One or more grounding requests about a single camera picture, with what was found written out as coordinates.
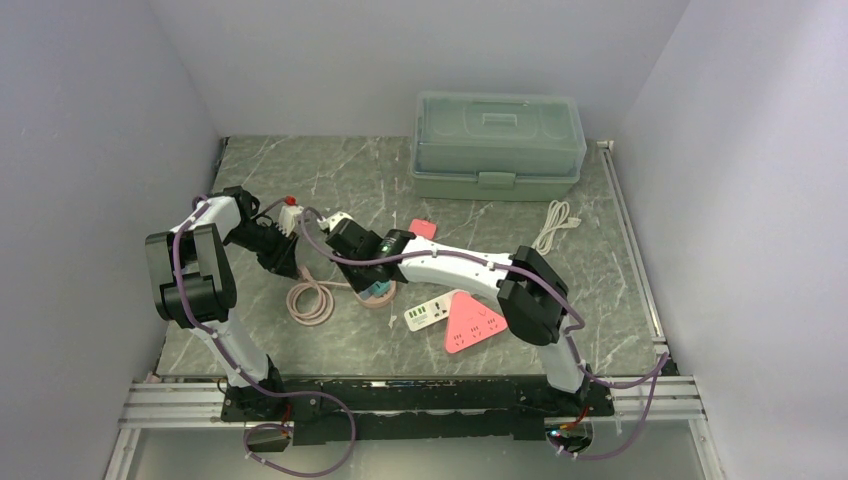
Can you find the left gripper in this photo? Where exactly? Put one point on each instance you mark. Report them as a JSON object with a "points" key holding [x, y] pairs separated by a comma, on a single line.
{"points": [[283, 258]]}

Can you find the aluminium rail frame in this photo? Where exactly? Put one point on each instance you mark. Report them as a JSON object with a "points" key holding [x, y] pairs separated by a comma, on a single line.
{"points": [[369, 178]]}

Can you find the round pink socket hub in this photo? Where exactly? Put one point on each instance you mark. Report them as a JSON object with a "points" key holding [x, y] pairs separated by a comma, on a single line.
{"points": [[369, 302]]}

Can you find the pink plug adapter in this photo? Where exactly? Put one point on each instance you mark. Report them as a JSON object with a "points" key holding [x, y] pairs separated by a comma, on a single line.
{"points": [[423, 228]]}

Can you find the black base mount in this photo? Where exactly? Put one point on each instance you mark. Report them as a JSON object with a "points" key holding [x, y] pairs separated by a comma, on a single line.
{"points": [[321, 410]]}

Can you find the teal charger cube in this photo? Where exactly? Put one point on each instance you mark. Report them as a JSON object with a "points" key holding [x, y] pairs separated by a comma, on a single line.
{"points": [[379, 289]]}

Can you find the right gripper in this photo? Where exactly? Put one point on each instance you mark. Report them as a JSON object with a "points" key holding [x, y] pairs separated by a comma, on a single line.
{"points": [[346, 268]]}

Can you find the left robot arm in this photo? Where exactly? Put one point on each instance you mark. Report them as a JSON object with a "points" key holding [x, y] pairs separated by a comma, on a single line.
{"points": [[193, 284]]}

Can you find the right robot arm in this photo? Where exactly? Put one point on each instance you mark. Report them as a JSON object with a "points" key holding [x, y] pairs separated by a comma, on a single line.
{"points": [[531, 296]]}

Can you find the white power strip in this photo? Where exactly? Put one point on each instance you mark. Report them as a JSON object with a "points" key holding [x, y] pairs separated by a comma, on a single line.
{"points": [[430, 312]]}

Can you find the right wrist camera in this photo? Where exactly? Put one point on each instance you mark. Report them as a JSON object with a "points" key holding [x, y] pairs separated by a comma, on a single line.
{"points": [[327, 224]]}

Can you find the pink triangular socket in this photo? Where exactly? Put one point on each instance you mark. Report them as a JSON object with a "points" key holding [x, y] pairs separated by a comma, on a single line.
{"points": [[470, 322]]}

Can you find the green plastic storage box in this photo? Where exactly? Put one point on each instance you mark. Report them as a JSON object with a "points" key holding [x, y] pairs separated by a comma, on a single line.
{"points": [[496, 147]]}

